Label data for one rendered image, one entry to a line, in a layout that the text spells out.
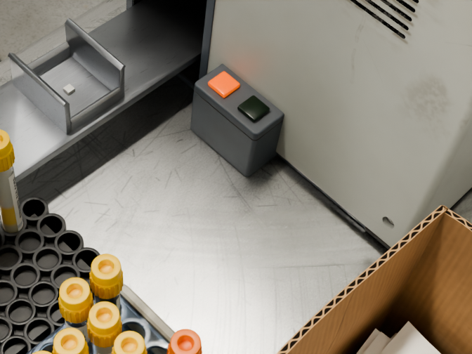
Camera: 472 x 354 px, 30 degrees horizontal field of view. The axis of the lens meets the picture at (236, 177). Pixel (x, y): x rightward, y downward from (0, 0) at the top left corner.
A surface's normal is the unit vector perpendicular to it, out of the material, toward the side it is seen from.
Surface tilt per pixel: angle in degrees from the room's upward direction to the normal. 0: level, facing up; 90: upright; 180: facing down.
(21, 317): 0
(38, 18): 0
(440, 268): 89
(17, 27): 0
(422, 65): 90
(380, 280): 83
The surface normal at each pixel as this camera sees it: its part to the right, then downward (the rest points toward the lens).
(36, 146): 0.11, -0.57
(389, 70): -0.69, 0.54
